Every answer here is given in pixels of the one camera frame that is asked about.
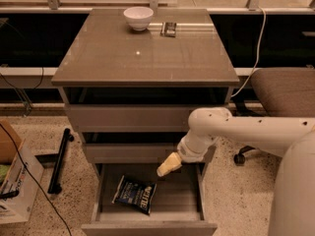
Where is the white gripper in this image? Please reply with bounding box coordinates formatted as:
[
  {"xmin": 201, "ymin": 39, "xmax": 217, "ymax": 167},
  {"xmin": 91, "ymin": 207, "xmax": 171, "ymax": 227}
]
[{"xmin": 157, "ymin": 131, "xmax": 217, "ymax": 177}]

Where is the blue chip bag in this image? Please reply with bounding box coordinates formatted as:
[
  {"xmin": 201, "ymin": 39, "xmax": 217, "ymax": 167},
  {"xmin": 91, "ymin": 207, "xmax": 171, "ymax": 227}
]
[{"xmin": 112, "ymin": 175, "xmax": 157, "ymax": 215}]

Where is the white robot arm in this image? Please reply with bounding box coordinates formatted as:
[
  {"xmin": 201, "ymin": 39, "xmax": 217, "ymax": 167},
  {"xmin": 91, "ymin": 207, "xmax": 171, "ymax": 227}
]
[{"xmin": 157, "ymin": 107, "xmax": 315, "ymax": 236}]

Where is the bottom grey drawer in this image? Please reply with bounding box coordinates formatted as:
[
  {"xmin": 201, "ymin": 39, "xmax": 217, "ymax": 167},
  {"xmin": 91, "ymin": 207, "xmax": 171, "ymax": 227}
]
[{"xmin": 82, "ymin": 163, "xmax": 217, "ymax": 236}]

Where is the grey drawer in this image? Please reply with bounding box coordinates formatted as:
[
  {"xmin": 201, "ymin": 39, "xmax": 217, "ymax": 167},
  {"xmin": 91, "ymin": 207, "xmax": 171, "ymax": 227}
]
[
  {"xmin": 82, "ymin": 163, "xmax": 217, "ymax": 236},
  {"xmin": 83, "ymin": 144, "xmax": 176, "ymax": 163},
  {"xmin": 64, "ymin": 103, "xmax": 230, "ymax": 133}
]

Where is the middle grey drawer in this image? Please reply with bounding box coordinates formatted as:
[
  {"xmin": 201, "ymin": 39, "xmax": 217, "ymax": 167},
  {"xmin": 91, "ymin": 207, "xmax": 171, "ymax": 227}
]
[{"xmin": 83, "ymin": 144, "xmax": 176, "ymax": 163}]

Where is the grey drawer cabinet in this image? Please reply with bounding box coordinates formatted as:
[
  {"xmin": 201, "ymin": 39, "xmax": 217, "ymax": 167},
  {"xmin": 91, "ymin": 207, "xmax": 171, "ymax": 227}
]
[{"xmin": 51, "ymin": 8, "xmax": 240, "ymax": 236}]

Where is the top grey drawer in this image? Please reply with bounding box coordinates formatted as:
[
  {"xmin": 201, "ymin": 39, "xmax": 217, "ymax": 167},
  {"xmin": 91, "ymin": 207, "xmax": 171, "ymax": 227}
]
[{"xmin": 64, "ymin": 103, "xmax": 230, "ymax": 133}]

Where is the black metal bar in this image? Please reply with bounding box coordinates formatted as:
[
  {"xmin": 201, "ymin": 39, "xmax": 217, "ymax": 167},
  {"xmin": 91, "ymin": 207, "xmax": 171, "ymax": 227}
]
[{"xmin": 48, "ymin": 128, "xmax": 74, "ymax": 194}]

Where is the brown office chair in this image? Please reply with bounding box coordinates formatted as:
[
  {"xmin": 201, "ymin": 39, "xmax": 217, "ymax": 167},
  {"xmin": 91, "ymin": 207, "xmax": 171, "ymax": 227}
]
[{"xmin": 232, "ymin": 66, "xmax": 315, "ymax": 165}]

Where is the small dark foil packet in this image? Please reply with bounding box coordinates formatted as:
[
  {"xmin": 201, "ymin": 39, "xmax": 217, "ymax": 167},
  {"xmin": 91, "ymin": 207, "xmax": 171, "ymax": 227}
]
[{"xmin": 160, "ymin": 22, "xmax": 176, "ymax": 37}]

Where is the white cardboard box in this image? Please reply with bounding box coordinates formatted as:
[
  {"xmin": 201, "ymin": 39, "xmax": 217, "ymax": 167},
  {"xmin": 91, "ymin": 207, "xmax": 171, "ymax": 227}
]
[{"xmin": 0, "ymin": 144, "xmax": 43, "ymax": 224}]

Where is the white ceramic bowl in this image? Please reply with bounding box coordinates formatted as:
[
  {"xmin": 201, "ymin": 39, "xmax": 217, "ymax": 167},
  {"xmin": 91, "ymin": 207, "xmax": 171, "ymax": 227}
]
[{"xmin": 123, "ymin": 7, "xmax": 154, "ymax": 31}]

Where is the brown cardboard box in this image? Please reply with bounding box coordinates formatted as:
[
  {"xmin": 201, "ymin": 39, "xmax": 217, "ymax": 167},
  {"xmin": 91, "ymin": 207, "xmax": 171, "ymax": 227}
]
[{"xmin": 0, "ymin": 120, "xmax": 23, "ymax": 163}]

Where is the black floor cable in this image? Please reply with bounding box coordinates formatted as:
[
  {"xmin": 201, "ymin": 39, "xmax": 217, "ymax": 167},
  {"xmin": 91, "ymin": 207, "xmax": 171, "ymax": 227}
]
[{"xmin": 0, "ymin": 123, "xmax": 73, "ymax": 236}]

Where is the white power cable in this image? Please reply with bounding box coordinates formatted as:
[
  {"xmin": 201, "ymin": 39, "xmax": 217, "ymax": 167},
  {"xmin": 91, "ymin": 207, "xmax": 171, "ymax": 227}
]
[{"xmin": 230, "ymin": 7, "xmax": 267, "ymax": 99}]

